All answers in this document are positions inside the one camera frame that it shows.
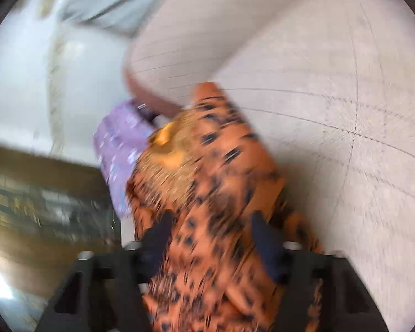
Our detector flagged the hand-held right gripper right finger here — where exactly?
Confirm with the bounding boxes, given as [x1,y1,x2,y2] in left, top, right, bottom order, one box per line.
[251,211,390,332]

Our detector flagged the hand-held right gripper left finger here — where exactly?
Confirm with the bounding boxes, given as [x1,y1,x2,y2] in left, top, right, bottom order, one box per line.
[32,211,175,332]

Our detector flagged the orange black-spotted garment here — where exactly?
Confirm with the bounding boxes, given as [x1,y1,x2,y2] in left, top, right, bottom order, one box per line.
[125,82,324,332]

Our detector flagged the purple floral garment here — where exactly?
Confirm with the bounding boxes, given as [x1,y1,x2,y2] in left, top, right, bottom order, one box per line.
[93,99,157,220]

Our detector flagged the brown wooden furniture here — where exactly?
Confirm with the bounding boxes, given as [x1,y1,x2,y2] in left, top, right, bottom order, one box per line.
[0,143,125,296]

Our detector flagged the beige bed sheet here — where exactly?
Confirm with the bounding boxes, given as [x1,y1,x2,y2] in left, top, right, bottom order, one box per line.
[119,0,415,332]

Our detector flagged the grey cloth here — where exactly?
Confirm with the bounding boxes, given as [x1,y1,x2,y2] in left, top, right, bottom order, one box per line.
[58,0,182,38]

